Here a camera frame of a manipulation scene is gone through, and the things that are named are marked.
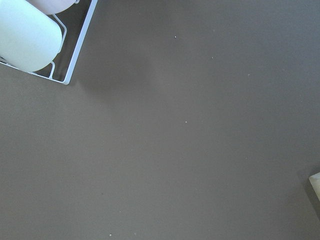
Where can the pink plate in rack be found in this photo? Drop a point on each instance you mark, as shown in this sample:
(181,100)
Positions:
(50,7)

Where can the bamboo wooden tray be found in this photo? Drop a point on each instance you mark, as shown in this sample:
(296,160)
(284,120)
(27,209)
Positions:
(315,183)

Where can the white plate in rack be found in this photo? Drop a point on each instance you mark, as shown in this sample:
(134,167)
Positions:
(29,39)

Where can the white wire dish rack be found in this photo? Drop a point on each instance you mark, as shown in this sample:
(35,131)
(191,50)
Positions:
(74,23)

